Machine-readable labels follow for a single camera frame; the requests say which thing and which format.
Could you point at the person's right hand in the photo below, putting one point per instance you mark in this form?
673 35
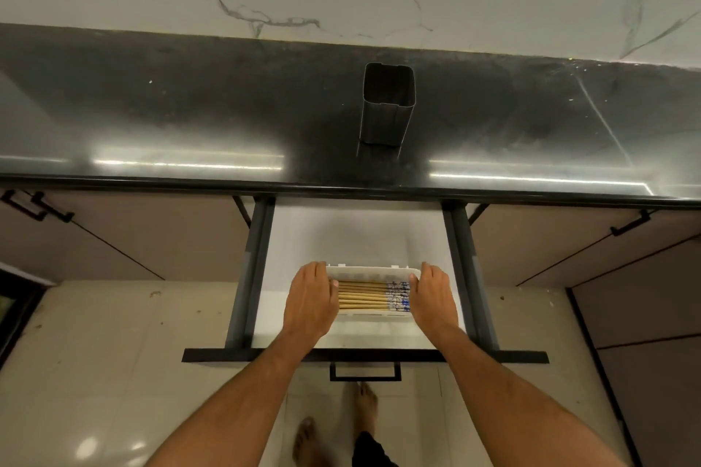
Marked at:
435 303

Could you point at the person's left hand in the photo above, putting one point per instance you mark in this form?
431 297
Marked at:
308 303

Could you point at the person's right thumb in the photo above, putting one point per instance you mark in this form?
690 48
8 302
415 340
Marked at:
414 292

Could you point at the person's left thumb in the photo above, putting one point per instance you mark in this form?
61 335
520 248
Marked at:
334 294

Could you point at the white plastic chopstick tray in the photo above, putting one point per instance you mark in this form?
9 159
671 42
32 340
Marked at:
372 273

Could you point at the person's left forearm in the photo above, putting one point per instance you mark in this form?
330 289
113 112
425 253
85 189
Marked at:
235 401

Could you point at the person's right forearm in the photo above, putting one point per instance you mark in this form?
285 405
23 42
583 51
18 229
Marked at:
509 401

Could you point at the bundle of wooden chopsticks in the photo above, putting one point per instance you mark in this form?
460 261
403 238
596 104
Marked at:
367 297

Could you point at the black open drawer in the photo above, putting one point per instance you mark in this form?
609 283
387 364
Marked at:
257 264

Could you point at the person's right foot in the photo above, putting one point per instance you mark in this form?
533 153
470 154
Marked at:
365 406

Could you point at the person's foot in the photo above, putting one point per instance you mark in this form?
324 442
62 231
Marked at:
308 442
365 406

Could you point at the beige cabinet door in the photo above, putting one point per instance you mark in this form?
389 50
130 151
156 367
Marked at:
547 247
153 237

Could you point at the person's left foot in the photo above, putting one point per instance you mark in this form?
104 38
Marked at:
308 442

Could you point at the person's black shorts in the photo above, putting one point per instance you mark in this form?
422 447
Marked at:
372 453

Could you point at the dark metal utensil holder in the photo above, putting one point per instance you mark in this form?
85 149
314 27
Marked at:
386 102

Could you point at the tall beige side cabinet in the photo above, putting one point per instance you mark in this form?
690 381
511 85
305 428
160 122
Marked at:
651 351

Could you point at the dark framed panel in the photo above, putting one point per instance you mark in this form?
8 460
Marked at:
16 313

